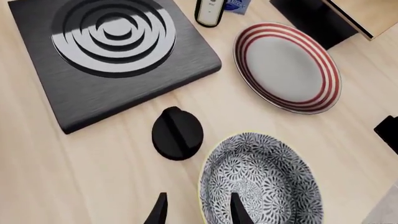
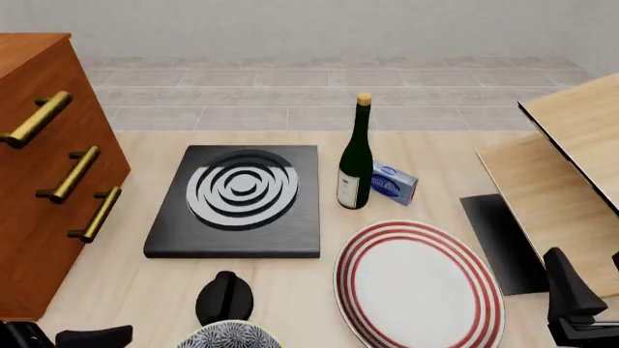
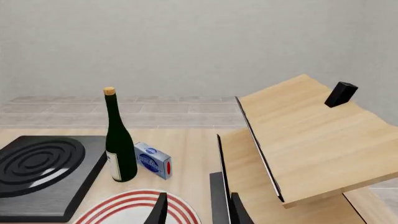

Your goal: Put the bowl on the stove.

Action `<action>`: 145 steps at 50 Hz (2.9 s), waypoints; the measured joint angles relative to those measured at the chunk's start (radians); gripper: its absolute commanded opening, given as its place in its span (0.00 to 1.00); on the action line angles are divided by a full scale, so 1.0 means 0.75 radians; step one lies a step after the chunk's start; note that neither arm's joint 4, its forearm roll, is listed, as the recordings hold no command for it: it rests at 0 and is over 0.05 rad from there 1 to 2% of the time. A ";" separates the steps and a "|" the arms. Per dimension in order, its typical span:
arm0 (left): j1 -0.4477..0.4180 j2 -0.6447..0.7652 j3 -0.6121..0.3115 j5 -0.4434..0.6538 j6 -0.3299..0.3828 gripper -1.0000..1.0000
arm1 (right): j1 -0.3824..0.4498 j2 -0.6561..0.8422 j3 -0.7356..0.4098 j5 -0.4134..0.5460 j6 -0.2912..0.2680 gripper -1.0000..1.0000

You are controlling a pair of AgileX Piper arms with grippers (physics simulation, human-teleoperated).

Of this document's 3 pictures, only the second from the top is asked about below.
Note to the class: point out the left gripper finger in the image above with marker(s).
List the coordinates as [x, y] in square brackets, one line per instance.
[94, 338]

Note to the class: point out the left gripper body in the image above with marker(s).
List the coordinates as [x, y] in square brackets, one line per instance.
[21, 335]

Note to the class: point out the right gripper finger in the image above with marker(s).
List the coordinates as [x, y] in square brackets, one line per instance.
[568, 286]
[616, 261]

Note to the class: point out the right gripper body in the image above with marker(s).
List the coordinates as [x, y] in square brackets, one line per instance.
[580, 335]

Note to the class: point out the flat black stove plate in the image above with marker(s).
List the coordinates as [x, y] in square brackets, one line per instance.
[174, 232]

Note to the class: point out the blue patterned white bowl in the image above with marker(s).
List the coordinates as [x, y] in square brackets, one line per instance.
[227, 337]

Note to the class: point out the wooden cabinet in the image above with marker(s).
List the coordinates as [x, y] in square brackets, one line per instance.
[38, 261]

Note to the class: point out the pale wooden rack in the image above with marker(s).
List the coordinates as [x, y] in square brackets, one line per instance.
[546, 188]

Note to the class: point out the white plate with red rings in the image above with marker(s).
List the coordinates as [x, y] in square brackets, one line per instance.
[411, 286]

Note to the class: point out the blue printed food box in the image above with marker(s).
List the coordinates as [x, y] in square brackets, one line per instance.
[394, 185]

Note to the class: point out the dark green wine bottle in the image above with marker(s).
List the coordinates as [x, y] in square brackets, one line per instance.
[355, 170]

